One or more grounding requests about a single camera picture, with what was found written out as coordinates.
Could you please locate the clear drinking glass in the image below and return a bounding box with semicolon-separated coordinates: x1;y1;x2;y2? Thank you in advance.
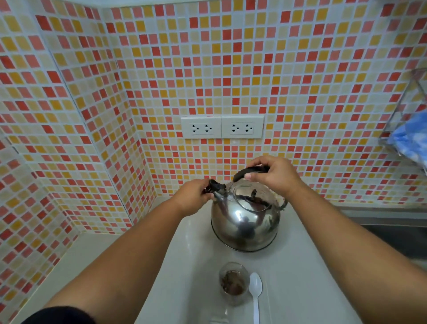
218;262;251;306

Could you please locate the person's left forearm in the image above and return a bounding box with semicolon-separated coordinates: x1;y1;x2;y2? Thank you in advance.
43;197;185;324

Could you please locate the person's right forearm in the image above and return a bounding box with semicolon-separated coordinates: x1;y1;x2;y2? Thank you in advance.
284;182;427;324

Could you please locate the brown coffee powder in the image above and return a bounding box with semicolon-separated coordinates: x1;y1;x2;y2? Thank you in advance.
222;270;246;296

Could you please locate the stainless steel kettle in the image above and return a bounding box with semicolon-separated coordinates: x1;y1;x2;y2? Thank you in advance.
203;166;288;253

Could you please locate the white plastic spoon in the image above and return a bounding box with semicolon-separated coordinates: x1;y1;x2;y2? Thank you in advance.
249;272;263;324

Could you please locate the metal wire rack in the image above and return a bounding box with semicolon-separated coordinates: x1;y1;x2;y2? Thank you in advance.
378;68;427;175

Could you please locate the white wall power outlet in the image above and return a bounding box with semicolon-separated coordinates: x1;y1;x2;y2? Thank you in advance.
222;115;265;139
180;116;222;139

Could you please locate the person's right hand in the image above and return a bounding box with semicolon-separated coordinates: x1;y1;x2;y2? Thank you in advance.
244;155;303;200

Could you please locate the black shirt sleeve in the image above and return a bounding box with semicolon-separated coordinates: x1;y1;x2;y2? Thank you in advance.
21;306;96;324

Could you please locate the person's left hand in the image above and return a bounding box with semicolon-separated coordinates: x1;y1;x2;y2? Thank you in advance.
169;178;216;218

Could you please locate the stainless steel sink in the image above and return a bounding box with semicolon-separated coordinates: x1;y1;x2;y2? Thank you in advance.
362;224;427;261

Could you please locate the blue patterned cloth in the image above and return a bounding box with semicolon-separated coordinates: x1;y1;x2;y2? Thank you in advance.
387;109;427;168

